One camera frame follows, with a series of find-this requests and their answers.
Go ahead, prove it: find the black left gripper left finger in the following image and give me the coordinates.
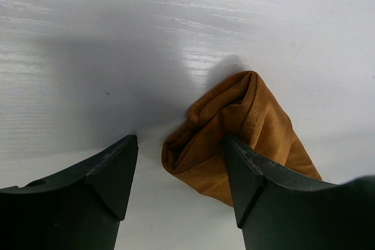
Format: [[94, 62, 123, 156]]
[[1, 135, 138, 249]]

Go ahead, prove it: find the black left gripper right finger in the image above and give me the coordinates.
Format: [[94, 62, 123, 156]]
[[224, 136, 374, 249]]

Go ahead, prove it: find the orange brown cloth napkin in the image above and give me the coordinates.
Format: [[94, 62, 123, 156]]
[[161, 71, 321, 206]]

